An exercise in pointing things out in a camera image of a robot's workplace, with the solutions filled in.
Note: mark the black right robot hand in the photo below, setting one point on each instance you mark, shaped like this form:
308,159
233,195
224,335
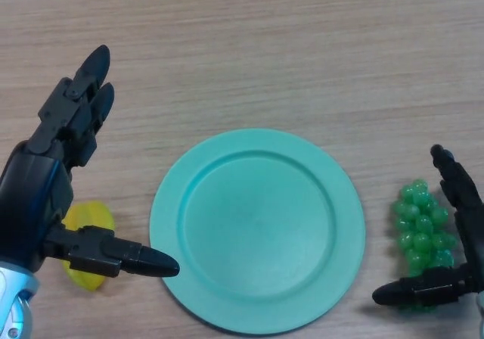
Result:
423,288

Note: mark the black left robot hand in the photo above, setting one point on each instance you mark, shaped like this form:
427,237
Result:
34,203

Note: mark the yellow starfruit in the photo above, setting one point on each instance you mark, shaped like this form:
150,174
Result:
90,214

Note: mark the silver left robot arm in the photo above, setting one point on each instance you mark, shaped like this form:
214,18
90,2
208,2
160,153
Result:
15,301

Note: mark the green grape bunch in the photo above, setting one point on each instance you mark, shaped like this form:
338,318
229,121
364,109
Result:
419,225

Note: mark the round green plate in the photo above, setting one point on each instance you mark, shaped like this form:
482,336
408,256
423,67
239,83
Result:
257,233

